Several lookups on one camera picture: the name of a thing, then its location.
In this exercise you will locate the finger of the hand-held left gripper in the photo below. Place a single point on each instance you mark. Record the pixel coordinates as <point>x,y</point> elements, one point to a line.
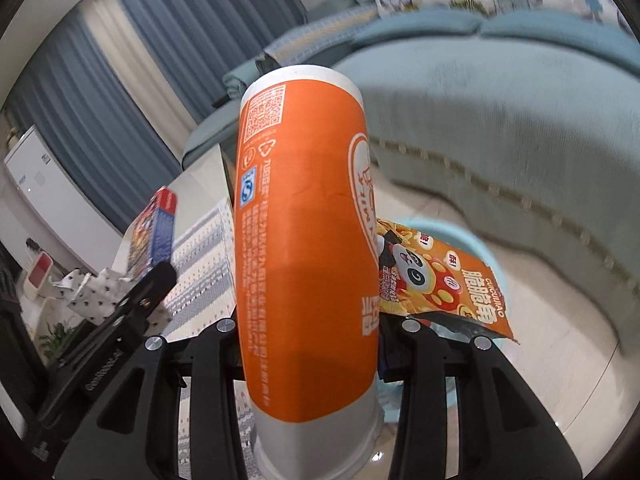
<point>150,290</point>

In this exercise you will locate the light blue plastic bin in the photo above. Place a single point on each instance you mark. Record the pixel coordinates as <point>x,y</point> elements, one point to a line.
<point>480,242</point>

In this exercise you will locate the orange panda snack bag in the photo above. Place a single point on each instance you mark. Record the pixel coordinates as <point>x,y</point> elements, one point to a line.
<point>440,270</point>

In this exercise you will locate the teal sofa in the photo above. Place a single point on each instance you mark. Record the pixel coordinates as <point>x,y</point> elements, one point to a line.
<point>500,110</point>

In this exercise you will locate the blue curtain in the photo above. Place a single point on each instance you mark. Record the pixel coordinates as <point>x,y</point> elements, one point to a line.
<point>75,125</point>
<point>210,20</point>

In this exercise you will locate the green potted plant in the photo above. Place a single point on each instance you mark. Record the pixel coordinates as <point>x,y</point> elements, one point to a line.
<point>55,340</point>

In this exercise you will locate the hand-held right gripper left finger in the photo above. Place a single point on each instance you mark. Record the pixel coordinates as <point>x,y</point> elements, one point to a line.
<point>210,360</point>

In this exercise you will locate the red and white wall shelf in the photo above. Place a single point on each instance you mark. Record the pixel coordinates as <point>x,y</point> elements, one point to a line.
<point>39,275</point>

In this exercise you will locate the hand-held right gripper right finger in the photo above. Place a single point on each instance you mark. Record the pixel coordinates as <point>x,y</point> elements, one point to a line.
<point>425,370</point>

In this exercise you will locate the orange paper cup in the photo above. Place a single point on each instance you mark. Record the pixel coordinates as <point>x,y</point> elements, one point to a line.
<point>300,260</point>

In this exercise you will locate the white refrigerator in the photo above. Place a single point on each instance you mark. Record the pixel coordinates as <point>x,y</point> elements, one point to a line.
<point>55,195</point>

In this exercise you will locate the beige curtain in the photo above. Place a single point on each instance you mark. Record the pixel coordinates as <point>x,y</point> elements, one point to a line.
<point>135,60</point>

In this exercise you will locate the striped grey table mat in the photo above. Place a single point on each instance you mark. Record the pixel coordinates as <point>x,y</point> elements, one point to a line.
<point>205,270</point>

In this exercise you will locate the blue printed cardboard box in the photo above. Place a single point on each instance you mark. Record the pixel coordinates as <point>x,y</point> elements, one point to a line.
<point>160,230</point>

